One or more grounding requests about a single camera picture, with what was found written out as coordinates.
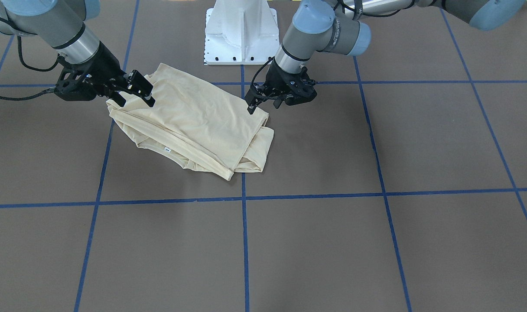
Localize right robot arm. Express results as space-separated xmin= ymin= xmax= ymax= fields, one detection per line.
xmin=0 ymin=0 xmax=155 ymax=107

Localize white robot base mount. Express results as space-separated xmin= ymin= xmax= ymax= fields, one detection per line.
xmin=204 ymin=0 xmax=280 ymax=65

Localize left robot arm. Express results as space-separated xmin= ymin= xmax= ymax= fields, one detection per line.
xmin=244 ymin=0 xmax=525 ymax=114

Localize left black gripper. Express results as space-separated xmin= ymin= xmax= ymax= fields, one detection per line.
xmin=245 ymin=58 xmax=317 ymax=115

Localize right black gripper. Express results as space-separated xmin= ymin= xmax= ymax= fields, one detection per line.
xmin=54 ymin=43 xmax=155 ymax=108

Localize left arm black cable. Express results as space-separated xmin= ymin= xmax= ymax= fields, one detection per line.
xmin=250 ymin=57 xmax=275 ymax=87

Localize cream printed t-shirt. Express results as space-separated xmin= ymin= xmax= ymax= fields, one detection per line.
xmin=106 ymin=63 xmax=274 ymax=180

